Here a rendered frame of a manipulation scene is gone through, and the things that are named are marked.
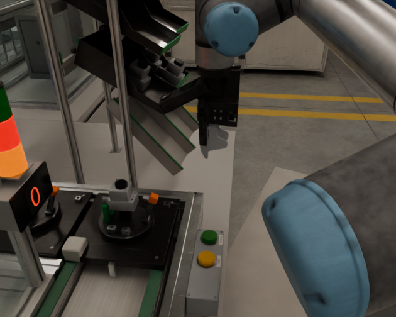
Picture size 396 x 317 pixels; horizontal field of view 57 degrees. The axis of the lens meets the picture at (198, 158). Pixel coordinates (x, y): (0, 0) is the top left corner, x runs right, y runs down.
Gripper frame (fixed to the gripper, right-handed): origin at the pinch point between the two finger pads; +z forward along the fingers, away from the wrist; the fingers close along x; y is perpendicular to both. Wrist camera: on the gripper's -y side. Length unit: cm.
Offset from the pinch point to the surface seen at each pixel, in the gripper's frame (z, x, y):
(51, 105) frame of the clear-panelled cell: 31, 83, -83
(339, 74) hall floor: 121, 404, 132
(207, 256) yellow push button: 21.7, -10.8, 2.2
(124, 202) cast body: 12.7, -4.4, -18.5
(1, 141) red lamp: -14.0, -23.3, -29.8
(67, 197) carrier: 21.9, 6.5, -39.3
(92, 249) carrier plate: 21.8, -11.6, -25.2
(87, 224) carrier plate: 21.9, -3.4, -29.5
